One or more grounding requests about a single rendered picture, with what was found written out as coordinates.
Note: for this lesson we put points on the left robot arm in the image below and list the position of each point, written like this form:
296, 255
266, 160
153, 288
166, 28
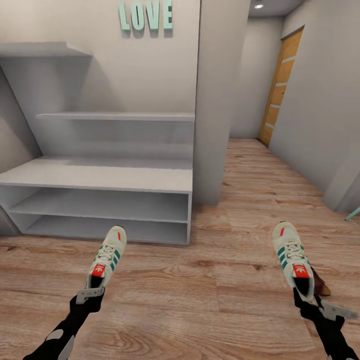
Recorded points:
59, 344

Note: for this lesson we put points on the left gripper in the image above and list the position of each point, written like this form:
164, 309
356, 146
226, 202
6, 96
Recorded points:
92, 305

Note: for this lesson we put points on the door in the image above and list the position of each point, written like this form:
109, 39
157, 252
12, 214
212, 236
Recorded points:
281, 77

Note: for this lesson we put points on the decorative sign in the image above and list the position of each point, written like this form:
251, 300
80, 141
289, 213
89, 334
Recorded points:
153, 11

